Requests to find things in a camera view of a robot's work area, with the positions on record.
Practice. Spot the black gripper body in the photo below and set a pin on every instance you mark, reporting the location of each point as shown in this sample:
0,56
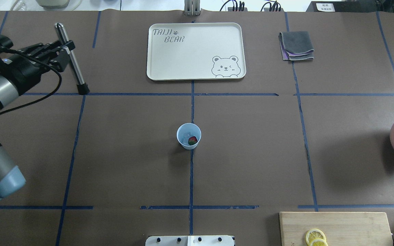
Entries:
27,67

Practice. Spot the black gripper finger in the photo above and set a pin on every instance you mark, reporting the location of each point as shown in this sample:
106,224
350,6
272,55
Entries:
40,49
57,60

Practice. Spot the steel muddler black tip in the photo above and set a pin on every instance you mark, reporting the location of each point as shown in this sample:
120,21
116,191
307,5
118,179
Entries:
83,88

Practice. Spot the red strawberry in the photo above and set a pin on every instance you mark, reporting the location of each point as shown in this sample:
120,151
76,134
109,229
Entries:
192,140

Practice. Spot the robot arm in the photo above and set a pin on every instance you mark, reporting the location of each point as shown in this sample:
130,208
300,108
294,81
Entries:
11,178

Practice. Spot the light blue plastic cup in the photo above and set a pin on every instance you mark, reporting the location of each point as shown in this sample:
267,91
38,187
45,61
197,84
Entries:
193,129

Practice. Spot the cream bear serving tray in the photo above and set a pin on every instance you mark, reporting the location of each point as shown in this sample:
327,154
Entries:
195,51

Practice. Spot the grey folded cloth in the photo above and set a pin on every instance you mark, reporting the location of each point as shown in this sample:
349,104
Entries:
296,46

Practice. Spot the bamboo cutting board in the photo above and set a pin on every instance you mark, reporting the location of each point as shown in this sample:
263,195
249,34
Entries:
339,228

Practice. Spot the lemon slices row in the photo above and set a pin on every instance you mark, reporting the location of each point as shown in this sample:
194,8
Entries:
315,237

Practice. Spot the aluminium frame post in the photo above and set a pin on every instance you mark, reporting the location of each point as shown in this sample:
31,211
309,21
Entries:
192,7

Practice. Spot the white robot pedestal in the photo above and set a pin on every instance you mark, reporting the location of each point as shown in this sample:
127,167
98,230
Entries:
191,240

